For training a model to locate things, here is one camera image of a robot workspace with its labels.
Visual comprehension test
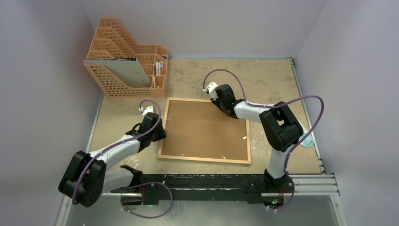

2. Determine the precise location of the wooden picture frame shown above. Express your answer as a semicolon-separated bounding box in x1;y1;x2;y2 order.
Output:
157;97;252;165

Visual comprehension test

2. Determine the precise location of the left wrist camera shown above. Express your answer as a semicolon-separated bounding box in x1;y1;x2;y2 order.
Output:
139;105;154;117

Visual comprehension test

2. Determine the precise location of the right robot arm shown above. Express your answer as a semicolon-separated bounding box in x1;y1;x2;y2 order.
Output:
204;82;304;192

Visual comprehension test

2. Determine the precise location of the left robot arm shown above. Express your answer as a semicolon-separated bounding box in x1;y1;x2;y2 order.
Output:
58;112;167;207

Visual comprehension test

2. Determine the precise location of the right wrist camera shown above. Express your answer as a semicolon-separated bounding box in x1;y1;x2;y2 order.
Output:
203;82;218;96

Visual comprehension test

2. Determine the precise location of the grey folder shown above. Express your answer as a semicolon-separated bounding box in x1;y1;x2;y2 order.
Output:
83;58;151;88

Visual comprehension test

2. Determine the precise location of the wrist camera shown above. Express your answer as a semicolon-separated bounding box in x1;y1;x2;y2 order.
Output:
203;82;218;96
139;105;154;117

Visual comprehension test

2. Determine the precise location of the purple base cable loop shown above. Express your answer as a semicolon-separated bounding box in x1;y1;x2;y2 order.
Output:
120;182;175;219

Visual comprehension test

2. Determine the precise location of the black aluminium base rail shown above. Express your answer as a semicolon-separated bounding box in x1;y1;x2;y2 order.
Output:
100;169;339;208

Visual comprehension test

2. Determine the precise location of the blue white oval object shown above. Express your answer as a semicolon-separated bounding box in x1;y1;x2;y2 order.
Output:
300;130;315;148

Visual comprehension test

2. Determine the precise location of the orange file organizer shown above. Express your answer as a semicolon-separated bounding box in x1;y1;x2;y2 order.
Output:
84;17;169;98

